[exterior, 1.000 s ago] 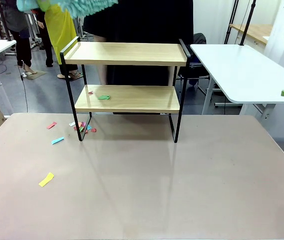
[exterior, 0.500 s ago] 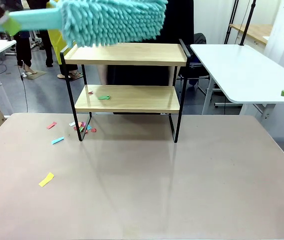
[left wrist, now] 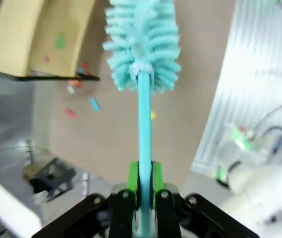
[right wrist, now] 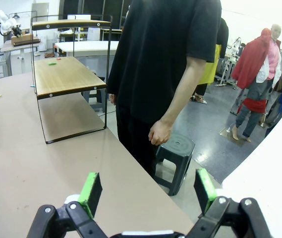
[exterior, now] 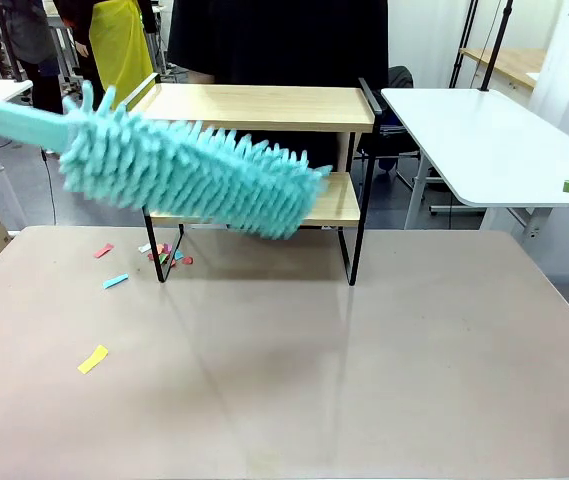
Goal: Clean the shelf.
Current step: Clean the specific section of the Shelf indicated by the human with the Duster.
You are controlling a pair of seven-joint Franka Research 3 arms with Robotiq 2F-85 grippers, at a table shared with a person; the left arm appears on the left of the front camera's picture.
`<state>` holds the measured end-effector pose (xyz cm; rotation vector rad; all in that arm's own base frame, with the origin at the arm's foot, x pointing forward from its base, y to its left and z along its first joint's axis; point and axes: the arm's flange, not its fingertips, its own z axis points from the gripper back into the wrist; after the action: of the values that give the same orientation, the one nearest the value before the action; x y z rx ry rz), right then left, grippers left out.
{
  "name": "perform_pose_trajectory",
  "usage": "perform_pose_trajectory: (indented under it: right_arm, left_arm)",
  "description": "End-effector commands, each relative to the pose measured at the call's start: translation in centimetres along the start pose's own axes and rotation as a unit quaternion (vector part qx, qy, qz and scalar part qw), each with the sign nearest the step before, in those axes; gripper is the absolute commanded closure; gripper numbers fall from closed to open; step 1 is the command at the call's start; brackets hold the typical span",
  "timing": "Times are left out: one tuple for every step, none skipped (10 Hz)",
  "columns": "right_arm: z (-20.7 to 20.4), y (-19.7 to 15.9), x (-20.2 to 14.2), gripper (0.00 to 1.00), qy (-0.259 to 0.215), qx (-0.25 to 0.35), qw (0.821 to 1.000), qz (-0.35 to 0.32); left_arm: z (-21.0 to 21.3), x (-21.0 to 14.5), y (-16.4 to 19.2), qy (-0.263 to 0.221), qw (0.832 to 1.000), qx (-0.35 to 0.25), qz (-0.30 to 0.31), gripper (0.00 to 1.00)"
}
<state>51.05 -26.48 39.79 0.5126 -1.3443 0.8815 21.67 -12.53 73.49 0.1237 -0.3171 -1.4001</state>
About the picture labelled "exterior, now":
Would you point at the long red paper scrap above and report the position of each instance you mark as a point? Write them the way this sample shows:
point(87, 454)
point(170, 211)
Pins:
point(104, 250)

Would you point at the yellow paper scrap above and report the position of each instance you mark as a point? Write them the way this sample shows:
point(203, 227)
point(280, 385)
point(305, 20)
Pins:
point(93, 359)

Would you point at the person's left forearm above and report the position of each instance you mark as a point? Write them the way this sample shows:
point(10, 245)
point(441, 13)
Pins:
point(346, 150)

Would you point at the white paper scrap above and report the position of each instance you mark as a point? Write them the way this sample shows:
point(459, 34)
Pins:
point(144, 247)

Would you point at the large white side table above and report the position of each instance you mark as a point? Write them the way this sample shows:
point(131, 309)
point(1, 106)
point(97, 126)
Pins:
point(489, 145)

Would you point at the person in black clothes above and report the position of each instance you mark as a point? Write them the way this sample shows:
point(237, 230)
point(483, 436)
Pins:
point(284, 40)

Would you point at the black chair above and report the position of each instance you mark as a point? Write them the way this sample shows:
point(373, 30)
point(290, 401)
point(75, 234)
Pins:
point(399, 80)

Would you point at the wooden workbench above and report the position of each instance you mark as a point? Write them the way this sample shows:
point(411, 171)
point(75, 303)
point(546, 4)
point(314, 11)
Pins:
point(509, 60)

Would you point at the black stand pole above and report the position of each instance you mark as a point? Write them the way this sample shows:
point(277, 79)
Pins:
point(498, 40)

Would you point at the person in yellow apron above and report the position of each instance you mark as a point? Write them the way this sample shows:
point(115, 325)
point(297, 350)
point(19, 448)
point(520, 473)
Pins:
point(119, 50)

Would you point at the person in dark grey clothes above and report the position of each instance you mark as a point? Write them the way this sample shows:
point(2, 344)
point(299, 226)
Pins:
point(34, 30)

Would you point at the black tripod stand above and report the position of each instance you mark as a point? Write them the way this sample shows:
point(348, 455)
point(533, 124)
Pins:
point(464, 45)

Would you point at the person's right forearm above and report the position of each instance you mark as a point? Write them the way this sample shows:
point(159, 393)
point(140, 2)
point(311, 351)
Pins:
point(201, 76)

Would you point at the blue paper scrap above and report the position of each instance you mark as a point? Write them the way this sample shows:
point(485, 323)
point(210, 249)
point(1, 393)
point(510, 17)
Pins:
point(115, 281)

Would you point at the two-tier wood metal shelf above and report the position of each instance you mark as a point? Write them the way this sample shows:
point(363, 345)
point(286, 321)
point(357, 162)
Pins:
point(264, 107)

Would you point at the teal chenille duster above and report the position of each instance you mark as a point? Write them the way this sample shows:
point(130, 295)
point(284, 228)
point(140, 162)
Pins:
point(189, 170)

